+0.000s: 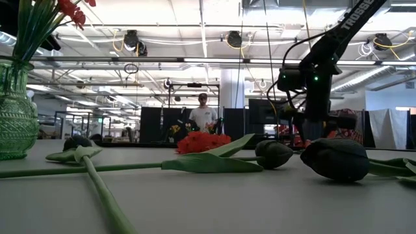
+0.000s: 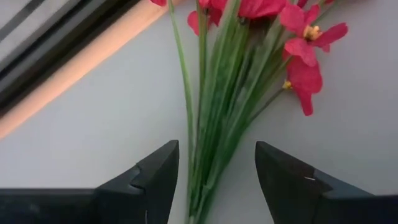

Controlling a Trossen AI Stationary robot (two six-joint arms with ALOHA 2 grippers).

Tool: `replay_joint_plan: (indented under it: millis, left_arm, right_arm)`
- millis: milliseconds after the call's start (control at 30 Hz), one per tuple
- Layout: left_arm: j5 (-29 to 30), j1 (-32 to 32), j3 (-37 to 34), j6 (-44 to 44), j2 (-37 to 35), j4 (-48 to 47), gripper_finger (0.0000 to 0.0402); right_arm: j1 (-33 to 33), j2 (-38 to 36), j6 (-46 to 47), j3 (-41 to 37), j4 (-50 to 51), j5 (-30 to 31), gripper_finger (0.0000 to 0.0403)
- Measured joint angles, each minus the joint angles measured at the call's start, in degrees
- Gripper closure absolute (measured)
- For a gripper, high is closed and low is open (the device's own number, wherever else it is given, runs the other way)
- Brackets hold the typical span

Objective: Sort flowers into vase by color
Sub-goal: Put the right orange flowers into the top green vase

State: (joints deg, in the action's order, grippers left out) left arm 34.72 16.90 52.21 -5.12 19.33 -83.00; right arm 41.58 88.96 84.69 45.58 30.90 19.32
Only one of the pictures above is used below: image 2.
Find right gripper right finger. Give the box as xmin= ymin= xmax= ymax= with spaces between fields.
xmin=254 ymin=141 xmax=398 ymax=224

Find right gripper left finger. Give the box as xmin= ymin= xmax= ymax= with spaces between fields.
xmin=0 ymin=139 xmax=180 ymax=224

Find red artificial flower bunch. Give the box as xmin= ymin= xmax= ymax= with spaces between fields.
xmin=149 ymin=0 xmax=349 ymax=224

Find black metal table frame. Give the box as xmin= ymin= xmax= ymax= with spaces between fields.
xmin=0 ymin=0 xmax=141 ymax=118

